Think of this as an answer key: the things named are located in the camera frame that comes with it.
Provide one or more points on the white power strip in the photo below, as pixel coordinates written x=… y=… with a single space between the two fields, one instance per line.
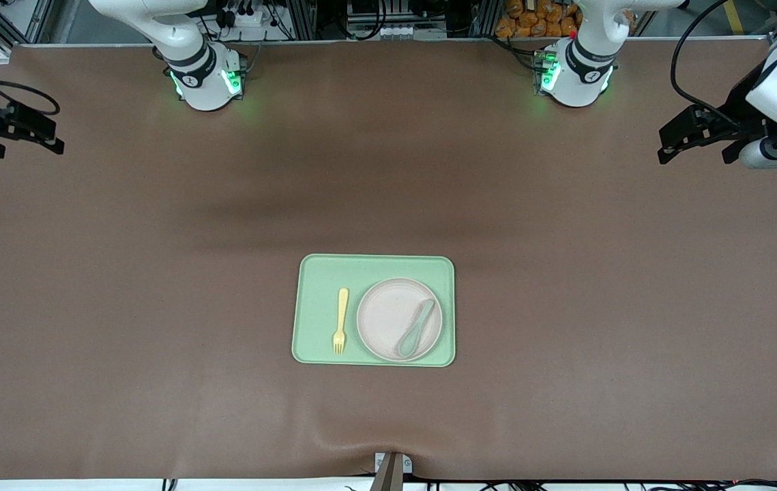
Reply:
x=245 y=17

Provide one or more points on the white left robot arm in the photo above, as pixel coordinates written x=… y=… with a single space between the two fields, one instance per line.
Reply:
x=576 y=75

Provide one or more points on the brown table cloth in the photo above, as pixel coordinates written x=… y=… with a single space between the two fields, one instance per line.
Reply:
x=156 y=341

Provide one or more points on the green plastic spoon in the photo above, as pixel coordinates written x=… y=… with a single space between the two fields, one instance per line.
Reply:
x=415 y=331

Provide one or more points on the beige round plate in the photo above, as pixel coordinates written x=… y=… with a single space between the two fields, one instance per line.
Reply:
x=388 y=314

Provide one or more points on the yellow plastic fork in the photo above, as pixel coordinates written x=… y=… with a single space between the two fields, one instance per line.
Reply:
x=341 y=317

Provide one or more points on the pile of orange items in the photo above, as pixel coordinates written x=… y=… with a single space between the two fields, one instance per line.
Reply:
x=531 y=20

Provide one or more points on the grey metal clamp bracket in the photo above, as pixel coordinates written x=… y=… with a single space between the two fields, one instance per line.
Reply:
x=392 y=470

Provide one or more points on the white connector block row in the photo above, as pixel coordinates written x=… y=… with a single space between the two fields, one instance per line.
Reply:
x=381 y=31

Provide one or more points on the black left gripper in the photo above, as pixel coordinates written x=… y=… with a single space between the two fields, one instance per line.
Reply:
x=741 y=103

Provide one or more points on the light green rectangular tray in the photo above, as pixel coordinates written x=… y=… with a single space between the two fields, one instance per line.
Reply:
x=320 y=286

